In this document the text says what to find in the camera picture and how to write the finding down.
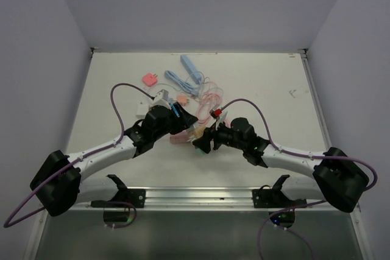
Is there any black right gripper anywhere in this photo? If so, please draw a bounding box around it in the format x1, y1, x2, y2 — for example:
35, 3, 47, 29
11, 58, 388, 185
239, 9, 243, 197
193, 118, 246, 153

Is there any yellow cube socket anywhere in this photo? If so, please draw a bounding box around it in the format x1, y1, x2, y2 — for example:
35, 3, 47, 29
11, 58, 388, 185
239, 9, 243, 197
188, 125, 206, 141

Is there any blue cube socket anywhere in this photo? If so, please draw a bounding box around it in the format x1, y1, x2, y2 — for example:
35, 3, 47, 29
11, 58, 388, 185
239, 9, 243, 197
170, 103, 180, 118

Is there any pink power strip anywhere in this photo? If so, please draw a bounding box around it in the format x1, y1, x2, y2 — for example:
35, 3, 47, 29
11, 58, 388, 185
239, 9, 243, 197
169, 130, 193, 144

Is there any salmon pink charger plug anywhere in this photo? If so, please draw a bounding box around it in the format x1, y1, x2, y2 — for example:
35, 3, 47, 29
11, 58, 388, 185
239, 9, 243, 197
176, 95, 190, 107

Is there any light blue power strip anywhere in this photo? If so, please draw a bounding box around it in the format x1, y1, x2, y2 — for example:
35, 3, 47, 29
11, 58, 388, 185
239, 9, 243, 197
180, 55, 202, 85

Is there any white USB charger plug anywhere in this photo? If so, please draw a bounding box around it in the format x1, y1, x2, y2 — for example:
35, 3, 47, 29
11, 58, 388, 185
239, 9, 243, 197
136, 103, 149, 119

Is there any pink adapter plug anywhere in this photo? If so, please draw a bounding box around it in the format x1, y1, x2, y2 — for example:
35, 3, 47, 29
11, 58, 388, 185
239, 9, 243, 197
141, 73, 158, 87

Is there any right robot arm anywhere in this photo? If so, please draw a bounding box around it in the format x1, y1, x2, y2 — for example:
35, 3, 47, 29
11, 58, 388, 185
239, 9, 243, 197
193, 118, 369, 213

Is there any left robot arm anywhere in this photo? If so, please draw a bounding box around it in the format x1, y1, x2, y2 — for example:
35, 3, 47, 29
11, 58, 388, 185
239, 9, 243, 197
30, 103, 198, 217

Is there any pink coiled cable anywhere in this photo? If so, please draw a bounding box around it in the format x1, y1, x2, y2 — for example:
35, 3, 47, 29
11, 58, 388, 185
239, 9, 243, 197
194, 91, 223, 127

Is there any light blue coiled cable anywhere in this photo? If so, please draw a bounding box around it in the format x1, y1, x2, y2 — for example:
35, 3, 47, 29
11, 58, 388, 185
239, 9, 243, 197
164, 69, 204, 98

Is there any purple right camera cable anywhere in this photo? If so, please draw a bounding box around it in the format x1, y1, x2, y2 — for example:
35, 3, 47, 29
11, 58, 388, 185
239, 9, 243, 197
210, 98, 378, 260

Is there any purple camera cable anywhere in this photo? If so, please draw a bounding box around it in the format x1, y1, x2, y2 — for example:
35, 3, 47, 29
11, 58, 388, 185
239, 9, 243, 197
4, 83, 155, 229
210, 98, 378, 260

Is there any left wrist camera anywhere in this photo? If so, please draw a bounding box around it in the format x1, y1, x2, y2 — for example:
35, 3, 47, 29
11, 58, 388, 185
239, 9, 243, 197
152, 90, 171, 108

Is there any thin white charging cable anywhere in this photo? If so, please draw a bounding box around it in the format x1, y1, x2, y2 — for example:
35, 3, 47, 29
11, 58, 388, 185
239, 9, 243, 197
158, 77, 214, 99

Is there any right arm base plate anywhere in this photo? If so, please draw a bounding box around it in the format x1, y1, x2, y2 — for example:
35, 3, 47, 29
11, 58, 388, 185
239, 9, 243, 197
252, 189, 307, 208

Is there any aluminium front rail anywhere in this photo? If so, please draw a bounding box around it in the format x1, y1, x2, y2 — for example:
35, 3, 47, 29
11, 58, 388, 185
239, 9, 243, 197
39, 185, 360, 212

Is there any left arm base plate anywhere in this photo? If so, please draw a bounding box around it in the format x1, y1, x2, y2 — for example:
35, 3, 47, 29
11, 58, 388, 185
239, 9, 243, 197
91, 188, 146, 208

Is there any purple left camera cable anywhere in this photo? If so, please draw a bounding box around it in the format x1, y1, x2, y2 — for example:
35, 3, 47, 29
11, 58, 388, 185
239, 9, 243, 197
4, 83, 155, 229

